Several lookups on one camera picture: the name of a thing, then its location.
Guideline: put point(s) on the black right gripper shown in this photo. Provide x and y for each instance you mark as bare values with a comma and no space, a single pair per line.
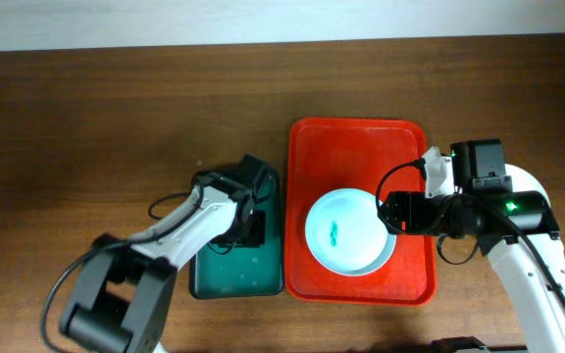
414,223

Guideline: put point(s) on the white plate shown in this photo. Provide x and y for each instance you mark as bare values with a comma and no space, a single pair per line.
523,181

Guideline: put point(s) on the dark green water tray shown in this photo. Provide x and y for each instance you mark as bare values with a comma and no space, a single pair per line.
223,272

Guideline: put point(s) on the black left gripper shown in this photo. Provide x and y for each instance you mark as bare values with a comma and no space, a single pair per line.
253,231

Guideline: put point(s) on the red plastic tray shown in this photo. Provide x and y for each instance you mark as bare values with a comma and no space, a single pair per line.
326,154

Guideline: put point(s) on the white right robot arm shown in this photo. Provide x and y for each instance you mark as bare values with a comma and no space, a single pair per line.
518,234

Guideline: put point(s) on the light blue plate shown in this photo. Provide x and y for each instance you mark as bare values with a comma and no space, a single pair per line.
344,234

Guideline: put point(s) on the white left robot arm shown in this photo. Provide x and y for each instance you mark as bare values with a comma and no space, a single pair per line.
121,300

